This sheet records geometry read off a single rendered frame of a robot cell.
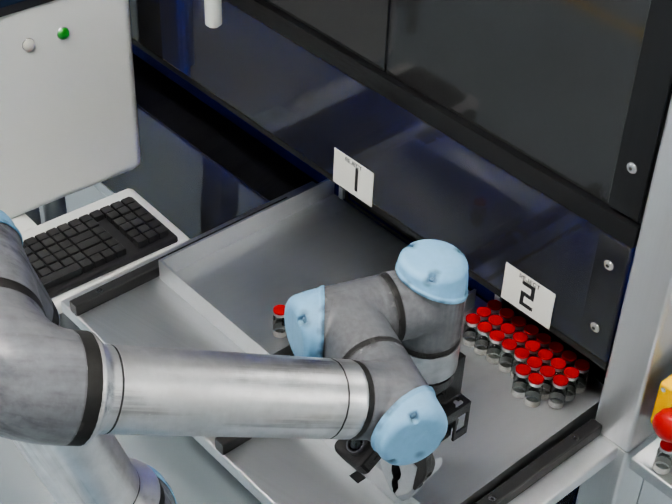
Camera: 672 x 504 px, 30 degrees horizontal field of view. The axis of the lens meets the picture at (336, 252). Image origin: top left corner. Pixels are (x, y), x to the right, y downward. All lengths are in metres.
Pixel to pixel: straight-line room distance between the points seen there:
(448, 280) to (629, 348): 0.36
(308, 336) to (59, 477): 0.28
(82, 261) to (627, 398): 0.87
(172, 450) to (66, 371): 1.81
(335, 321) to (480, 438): 0.45
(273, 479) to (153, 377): 0.55
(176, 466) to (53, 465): 1.53
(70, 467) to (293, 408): 0.26
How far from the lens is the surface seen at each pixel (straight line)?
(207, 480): 2.75
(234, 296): 1.83
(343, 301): 1.26
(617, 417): 1.65
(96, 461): 1.28
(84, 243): 2.03
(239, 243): 1.92
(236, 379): 1.09
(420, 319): 1.29
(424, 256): 1.30
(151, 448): 2.82
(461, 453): 1.63
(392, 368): 1.19
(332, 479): 1.59
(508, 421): 1.68
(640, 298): 1.52
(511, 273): 1.66
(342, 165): 1.84
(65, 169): 2.14
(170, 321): 1.80
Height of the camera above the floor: 2.08
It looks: 39 degrees down
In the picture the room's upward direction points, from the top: 3 degrees clockwise
